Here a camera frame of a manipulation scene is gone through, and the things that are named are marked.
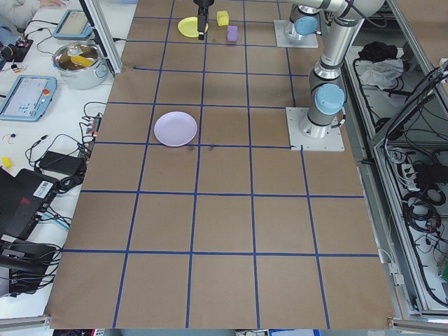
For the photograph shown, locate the white cloth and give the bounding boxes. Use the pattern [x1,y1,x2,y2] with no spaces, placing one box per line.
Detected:
[360,58,406,89]

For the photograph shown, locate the aluminium profile post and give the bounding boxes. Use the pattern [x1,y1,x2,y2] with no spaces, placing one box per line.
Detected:
[78,0,123,74]

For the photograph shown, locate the steel cooking pot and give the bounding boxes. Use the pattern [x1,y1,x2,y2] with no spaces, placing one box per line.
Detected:
[52,41,108,91]

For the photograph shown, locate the black power cord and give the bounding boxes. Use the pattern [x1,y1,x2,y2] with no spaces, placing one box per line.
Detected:
[26,134,88,193]

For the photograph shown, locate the large black power brick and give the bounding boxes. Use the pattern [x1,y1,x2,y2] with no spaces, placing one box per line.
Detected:
[36,150,85,175]

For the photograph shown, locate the cable hub with red plugs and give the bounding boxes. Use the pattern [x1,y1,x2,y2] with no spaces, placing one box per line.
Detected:
[79,114,103,150]

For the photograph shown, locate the V-shaped metal bar frame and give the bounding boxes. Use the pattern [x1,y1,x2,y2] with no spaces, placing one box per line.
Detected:
[341,0,448,318]

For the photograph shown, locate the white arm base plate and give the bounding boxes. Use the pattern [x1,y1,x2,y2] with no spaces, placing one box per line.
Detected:
[286,106,347,153]
[274,20,319,48]

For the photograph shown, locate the yellow plate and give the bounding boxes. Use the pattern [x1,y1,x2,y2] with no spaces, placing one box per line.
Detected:
[177,16,210,39]

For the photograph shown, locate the blue teach pendant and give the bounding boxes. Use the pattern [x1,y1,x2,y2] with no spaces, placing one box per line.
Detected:
[52,9,94,40]
[0,75,57,123]

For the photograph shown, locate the black device with red parts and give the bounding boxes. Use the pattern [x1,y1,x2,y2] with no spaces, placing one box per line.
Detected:
[0,37,34,63]

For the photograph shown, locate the black docking box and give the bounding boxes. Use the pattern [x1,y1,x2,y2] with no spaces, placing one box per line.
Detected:
[0,241,62,295]

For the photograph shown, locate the black cable bundle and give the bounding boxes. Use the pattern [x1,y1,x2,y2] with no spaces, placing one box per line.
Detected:
[400,188,445,234]

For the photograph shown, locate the white power strip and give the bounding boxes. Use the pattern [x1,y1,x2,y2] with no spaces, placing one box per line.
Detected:
[398,162,423,192]

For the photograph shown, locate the light purple plate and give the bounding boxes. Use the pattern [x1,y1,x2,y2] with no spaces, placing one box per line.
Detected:
[153,111,198,147]

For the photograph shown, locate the black cloth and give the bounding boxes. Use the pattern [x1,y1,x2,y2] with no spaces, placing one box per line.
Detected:
[357,41,399,61]

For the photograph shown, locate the glass pot lid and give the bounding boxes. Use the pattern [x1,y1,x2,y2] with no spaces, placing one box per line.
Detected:
[55,41,103,71]

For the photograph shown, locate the aluminium profile bar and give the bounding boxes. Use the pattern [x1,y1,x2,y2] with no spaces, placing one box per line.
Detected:
[0,314,53,330]
[386,316,448,330]

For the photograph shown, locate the yellow plastic toy piece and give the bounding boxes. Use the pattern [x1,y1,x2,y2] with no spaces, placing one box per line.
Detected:
[69,54,92,68]

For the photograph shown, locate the person beige sleeved forearm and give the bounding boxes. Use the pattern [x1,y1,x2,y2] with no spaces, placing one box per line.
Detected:
[0,0,41,31]

